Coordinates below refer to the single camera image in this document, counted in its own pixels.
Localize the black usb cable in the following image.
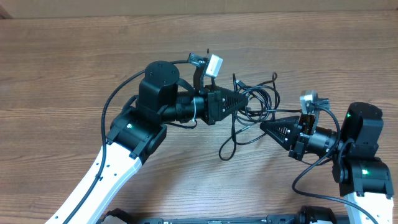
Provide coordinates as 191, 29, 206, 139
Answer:
218, 72, 302, 162

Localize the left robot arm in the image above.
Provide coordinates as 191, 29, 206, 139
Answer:
48, 58, 248, 223

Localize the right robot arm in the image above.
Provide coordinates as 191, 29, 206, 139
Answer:
260, 99, 394, 223

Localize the left camera cable black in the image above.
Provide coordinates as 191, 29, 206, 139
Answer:
48, 61, 199, 223

